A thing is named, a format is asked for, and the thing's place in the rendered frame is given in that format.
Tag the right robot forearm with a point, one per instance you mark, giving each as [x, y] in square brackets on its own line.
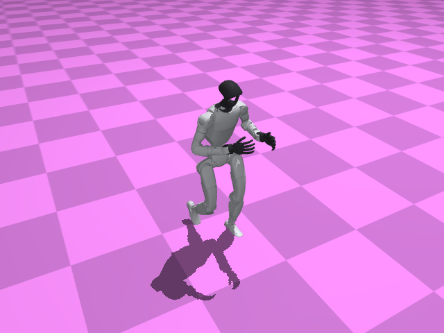
[210, 150]

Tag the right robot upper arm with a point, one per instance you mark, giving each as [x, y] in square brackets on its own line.
[205, 121]

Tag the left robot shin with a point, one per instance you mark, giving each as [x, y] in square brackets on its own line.
[234, 211]

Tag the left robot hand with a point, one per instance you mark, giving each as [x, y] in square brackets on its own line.
[268, 138]

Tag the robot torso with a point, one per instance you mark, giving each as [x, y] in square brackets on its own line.
[221, 131]

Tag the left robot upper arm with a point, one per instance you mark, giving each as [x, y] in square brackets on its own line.
[244, 115]

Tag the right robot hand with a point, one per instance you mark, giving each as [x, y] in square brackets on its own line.
[239, 148]

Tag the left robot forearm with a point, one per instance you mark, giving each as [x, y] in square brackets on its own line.
[252, 129]

